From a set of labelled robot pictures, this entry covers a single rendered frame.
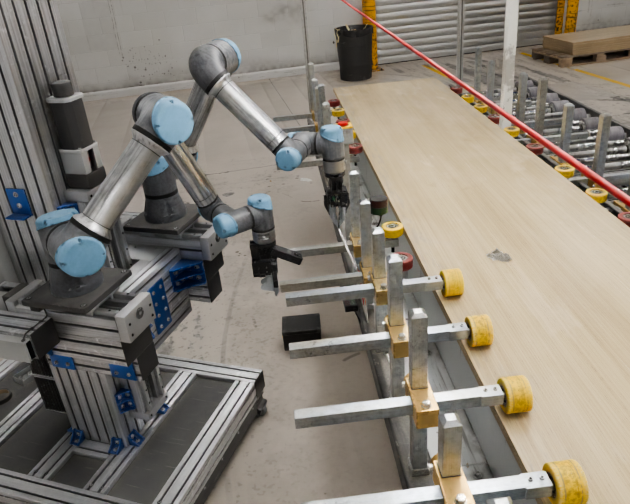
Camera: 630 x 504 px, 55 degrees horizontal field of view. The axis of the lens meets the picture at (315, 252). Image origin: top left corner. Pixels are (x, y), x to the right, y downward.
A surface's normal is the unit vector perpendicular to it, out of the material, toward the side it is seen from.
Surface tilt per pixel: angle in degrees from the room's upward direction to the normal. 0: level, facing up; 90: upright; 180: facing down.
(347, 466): 0
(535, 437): 0
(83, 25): 90
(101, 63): 90
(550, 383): 0
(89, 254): 95
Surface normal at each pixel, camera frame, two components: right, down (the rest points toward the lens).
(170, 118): 0.65, 0.22
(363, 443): -0.08, -0.88
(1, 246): 0.94, 0.08
